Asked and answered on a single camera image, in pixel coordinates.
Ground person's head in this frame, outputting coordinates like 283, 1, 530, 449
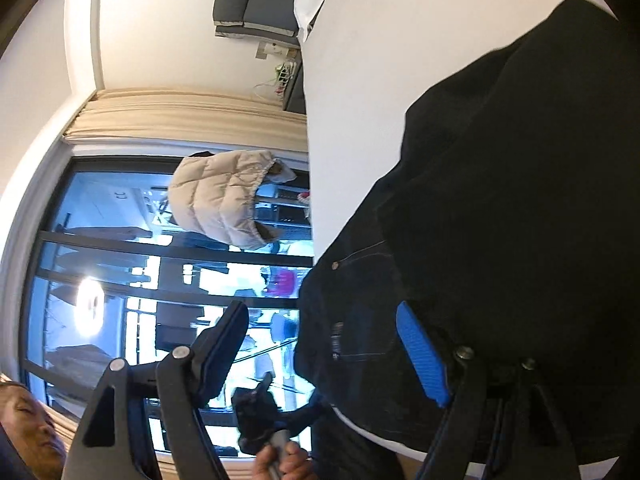
0, 380, 68, 480

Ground person's left hand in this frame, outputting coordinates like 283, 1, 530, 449
250, 442, 319, 480

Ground beige puffer jacket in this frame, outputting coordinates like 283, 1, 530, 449
167, 150, 297, 251

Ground bed with white sheet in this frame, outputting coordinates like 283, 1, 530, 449
292, 0, 640, 480

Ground cream curtain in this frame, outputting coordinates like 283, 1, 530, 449
62, 87, 308, 161

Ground black framed glass door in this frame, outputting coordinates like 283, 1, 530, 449
20, 155, 317, 457

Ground grey upholstered headboard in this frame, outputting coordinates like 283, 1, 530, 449
212, 0, 313, 44

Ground white pillow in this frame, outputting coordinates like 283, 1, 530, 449
292, 0, 344, 43

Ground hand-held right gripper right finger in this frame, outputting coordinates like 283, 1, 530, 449
395, 302, 583, 480

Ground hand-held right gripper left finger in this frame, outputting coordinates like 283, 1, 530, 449
62, 300, 251, 480

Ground wall socket plate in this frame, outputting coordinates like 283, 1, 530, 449
255, 42, 293, 61

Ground black denim pants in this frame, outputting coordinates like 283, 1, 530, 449
292, 0, 640, 467

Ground white wire rack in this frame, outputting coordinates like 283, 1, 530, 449
252, 60, 301, 99

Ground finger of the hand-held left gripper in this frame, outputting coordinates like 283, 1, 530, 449
287, 392, 332, 432

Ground grey nightstand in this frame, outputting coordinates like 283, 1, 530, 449
282, 62, 307, 113

